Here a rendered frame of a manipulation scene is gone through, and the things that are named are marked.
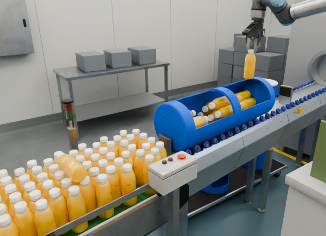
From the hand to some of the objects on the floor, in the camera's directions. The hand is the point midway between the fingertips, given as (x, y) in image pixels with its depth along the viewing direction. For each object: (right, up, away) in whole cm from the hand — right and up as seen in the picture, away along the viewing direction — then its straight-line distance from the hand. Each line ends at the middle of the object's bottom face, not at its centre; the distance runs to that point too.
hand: (251, 50), depth 182 cm
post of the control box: (-51, -164, -22) cm, 174 cm away
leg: (+106, -104, +127) cm, 195 cm away
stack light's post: (-107, -152, +14) cm, 186 cm away
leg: (+22, -124, +78) cm, 148 cm away
